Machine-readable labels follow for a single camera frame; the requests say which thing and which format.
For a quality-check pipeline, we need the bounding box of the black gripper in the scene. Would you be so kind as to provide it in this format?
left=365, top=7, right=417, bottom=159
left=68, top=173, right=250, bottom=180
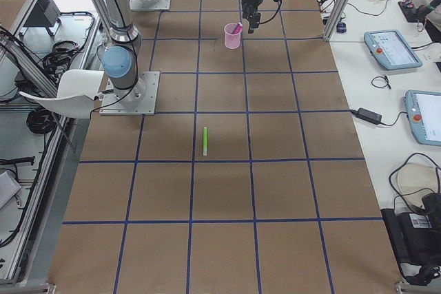
left=241, top=0, right=263, bottom=34

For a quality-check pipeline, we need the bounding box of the purple marker pen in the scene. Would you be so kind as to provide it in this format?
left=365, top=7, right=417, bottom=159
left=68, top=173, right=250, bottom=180
left=232, top=23, right=242, bottom=34

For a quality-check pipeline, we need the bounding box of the pink marker pen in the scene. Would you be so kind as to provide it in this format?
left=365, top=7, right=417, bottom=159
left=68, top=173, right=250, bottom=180
left=231, top=23, right=240, bottom=34

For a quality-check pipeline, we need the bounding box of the pink mesh cup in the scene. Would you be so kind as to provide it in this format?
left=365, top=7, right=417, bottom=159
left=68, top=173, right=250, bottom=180
left=224, top=23, right=242, bottom=50

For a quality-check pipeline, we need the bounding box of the green marker pen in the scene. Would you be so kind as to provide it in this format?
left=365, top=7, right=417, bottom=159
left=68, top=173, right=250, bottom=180
left=203, top=127, right=208, bottom=156

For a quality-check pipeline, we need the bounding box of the blue teach pendant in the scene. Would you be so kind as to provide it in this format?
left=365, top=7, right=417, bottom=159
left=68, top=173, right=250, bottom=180
left=404, top=90, right=440, bottom=146
left=364, top=30, right=422, bottom=70

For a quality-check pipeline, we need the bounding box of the black power brick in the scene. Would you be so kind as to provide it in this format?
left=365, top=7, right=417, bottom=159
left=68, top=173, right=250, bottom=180
left=349, top=107, right=382, bottom=125

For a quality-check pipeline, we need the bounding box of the white plastic chair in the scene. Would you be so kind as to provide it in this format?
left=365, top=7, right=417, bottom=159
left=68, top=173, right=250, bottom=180
left=19, top=69, right=104, bottom=119

